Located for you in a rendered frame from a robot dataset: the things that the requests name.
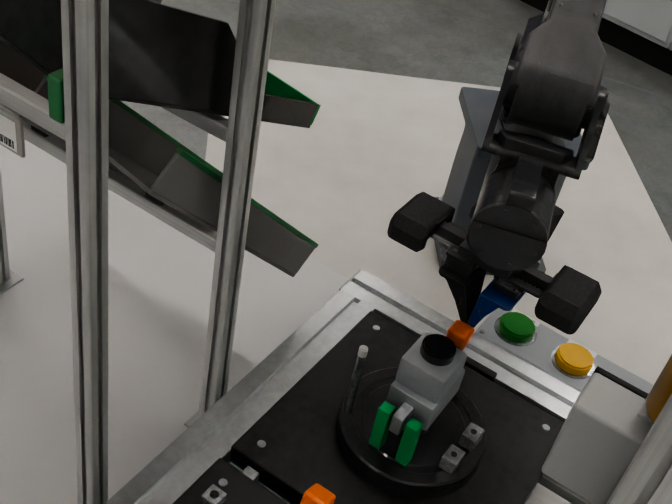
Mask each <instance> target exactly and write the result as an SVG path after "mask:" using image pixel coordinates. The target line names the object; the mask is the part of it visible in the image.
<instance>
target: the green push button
mask: <svg viewBox="0 0 672 504"><path fill-rule="evenodd" d="M498 329H499V331H500V333H501V334H502V335H503V336H504V337H505V338H507V339H508V340H510V341H513V342H517V343H525V342H528V341H530V340H531V339H532V337H533V335H534V333H535V325H534V323H533V321H532V320H531V319H530V318H529V317H527V316H526V315H524V314H522V313H518V312H508V313H505V314H503V315H502V316H501V318H500V321H499V323H498Z"/></svg>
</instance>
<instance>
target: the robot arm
mask: <svg viewBox="0 0 672 504"><path fill-rule="evenodd" d="M606 1H607V0H549V1H548V4H547V7H546V10H545V12H543V13H542V14H539V15H536V16H534V17H531V18H529V19H528V22H527V25H526V28H525V31H524V34H522V33H519V32H518V34H517V37H516V40H515V43H514V46H513V49H512V53H511V56H510V59H509V62H508V65H507V69H506V72H505V75H504V78H503V79H504V80H503V83H502V86H501V89H500V92H499V95H498V98H497V102H496V105H495V108H494V111H493V114H492V117H491V120H490V123H489V127H488V130H487V133H486V136H485V139H484V142H483V145H482V149H481V151H483V152H486V153H490V154H492V156H491V159H490V163H489V166H488V169H487V172H486V175H485V178H484V181H483V184H482V187H481V191H480V194H479V197H478V200H477V203H476V204H475V205H474V206H473V207H472V208H471V211H470V214H469V217H470V218H472V219H471V222H470V225H469V228H468V230H466V229H464V228H462V227H460V226H458V225H456V224H454V223H453V222H452V219H453V216H454V213H455V208H453V207H452V206H450V205H449V204H447V203H445V202H443V201H441V200H439V199H437V198H435V197H433V196H431V195H429V194H427V193H425V192H421V193H419V194H416V195H415V196H414V197H413V198H412V199H411V200H409V201H408V202H407V203H406V204H405V205H404V206H402V207H401V208H400V209H399V210H398V211H397V212H395V213H394V215H393V217H392V218H391V220H390V223H389V227H388V231H387V234H388V236H389V238H391V239H393V240H394V241H396V242H398V243H400V244H402V245H404V246H406V247H407V248H409V249H411V250H413V251H415V252H418V251H421V250H423V249H424V248H425V246H426V242H427V240H428V239H429V238H430V237H431V238H432V239H434V240H436V241H438V242H440V243H442V244H444V245H446V246H447V247H449V249H448V250H447V251H446V255H447V256H446V260H445V262H444V263H443V264H442V265H441V266H440V268H439V274H440V276H442V277H444V278H445V279H446V280H447V283H448V285H449V288H450V290H451V292H452V295H453V297H454V299H455V302H456V306H457V310H458V313H459V317H460V320H461V321H463V322H464V323H466V324H468V325H470V326H471V327H473V328H474V327H475V326H476V325H477V324H478V323H479V322H480V321H481V320H482V319H483V318H484V317H485V316H487V315H488V314H490V313H491V312H493V311H495V310H496V309H498V308H500V309H502V310H504V311H510V310H512V309H513V307H514V306H515V305H516V304H517V303H518V301H519V300H520V299H521V298H522V296H523V295H524V294H525V293H526V292H527V293H529V294H531V295H532V296H534V297H536V298H539V299H538V302H537V304H536V306H535V315H536V317H537V318H538V319H540V320H542V321H544V322H546V323H547V324H549V325H551V326H553V327H555V328H557V329H558V330H560V331H562V332H564V333H566V334H569V335H571V334H574V333H575V332H576V331H577V330H578V328H579V327H580V325H581V324H582V323H583V321H584V320H585V318H586V317H587V315H588V314H589V313H590V311H591V310H592V308H593V307H594V306H595V304H596V303H597V301H598V299H599V297H600V295H601V293H602V290H601V287H600V284H599V282H598V281H596V280H594V279H592V278H591V277H589V276H587V275H585V274H583V273H581V272H579V271H577V270H575V269H573V268H571V267H569V266H566V265H564V266H563V267H562V269H561V270H560V271H559V272H558V273H556V275H555V276H554V277H551V276H549V275H547V274H545V273H543V272H541V271H539V270H537V269H538V267H539V265H540V263H539V262H538V261H539V260H540V259H541V258H542V256H543V255H544V253H545V250H546V247H547V242H548V241H549V239H550V237H551V236H552V234H553V232H554V230H555V228H556V227H557V225H558V223H559V221H560V219H561V218H562V216H563V214H564V211H563V210H562V209H561V208H559V207H558V206H556V205H555V201H556V194H555V188H556V186H557V183H558V180H559V178H560V175H563V176H567V177H570V178H573V179H577V180H579V178H580V175H581V172H582V169H583V166H584V163H585V161H587V162H592V160H593V159H594V156H595V153H596V150H597V147H598V143H599V140H600V137H601V133H602V130H603V127H604V123H605V120H606V117H607V113H608V110H609V107H610V103H609V102H608V100H607V97H608V94H609V93H608V92H607V87H605V86H602V85H600V84H601V80H602V76H603V72H604V68H605V64H606V60H607V53H606V51H605V49H604V47H603V44H602V42H601V40H600V38H599V36H598V30H599V26H600V22H601V19H602V15H603V12H604V8H605V5H606ZM498 118H499V120H500V121H501V124H502V128H503V129H500V132H499V134H498V133H495V132H494V130H495V127H496V124H497V120H498ZM581 129H584V131H583V135H582V138H581V142H580V145H579V149H578V152H577V156H573V154H574V151H573V150H572V149H569V148H566V147H565V145H564V142H563V139H566V140H570V141H573V139H574V138H577V137H578V136H579V135H580V132H581ZM562 138H563V139H562ZM487 271H488V272H489V273H491V274H493V275H494V279H493V280H492V281H491V282H490V284H489V285H488V286H487V287H486V288H485V289H484V290H483V291H482V293H481V290H482V286H483V282H484V278H485V275H486V272H487Z"/></svg>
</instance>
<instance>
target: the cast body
mask: <svg viewBox="0 0 672 504"><path fill-rule="evenodd" d="M466 359H467V354H466V353H465V352H463V351H462V350H460V349H458V348H456V346H455V344H454V343H453V341H452V340H451V339H449V338H448V337H446V336H444V335H440V334H432V333H430V332H428V331H426V332H424V333H423V334H422V336H421V337H420V338H419V339H418V340H417V341H416V342H415V343H414V344H413V345H412V347H411V348H410V349H409V350H408V351H407V352H406V353H405V354H404V355H403V357H402V358H401V361H400V364H399V368H398V371H397V374H396V380H395V381H394V382H393V383H392V384H391V386H390V390H389V393H388V396H387V400H386V401H387V402H389V403H390V404H392V405H393V406H395V407H396V409H395V414H394V415H393V417H392V421H391V424H390V427H389V431H391V432H393V433H394V434H396V435H399V434H400V433H401V431H402V430H403V429H404V428H405V426H406V424H407V423H408V422H409V420H410V419H411V418H412V417H413V418H415V419H416V420H418V421H419V422H421V423H423V427H422V429H423V430H425V431H426V430H427V429H428V428H429V427H430V426H431V424H432V423H433V422H434V421H435V419H436V418H437V417H438V415H439V414H440V413H441V412H442V410H443V409H444V408H445V407H446V405H447V404H448V403H449V402H450V400H451V399H452V398H453V397H454V395H455V394H456V393H457V392H458V390H459V387H460V385H461V382H462V379H463V377H464V374H465V369H464V368H463V367H464V364H465V362H466Z"/></svg>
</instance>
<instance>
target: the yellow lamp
mask: <svg viewBox="0 0 672 504"><path fill-rule="evenodd" d="M671 394H672V354H671V356H670V358H669V360H668V361H667V363H666V365H665V367H664V368H663V370H662V372H661V374H660V375H659V377H658V379H657V381H656V382H655V384H654V386H653V388H652V389H651V391H650V393H649V395H648V397H647V400H646V409H647V413H648V415H649V417H650V420H651V421H652V423H653V424H654V422H655V420H656V419H657V417H658V415H659V414H660V412H661V410H662V409H663V407H664V405H665V404H666V402H667V400H668V399H669V397H670V395H671Z"/></svg>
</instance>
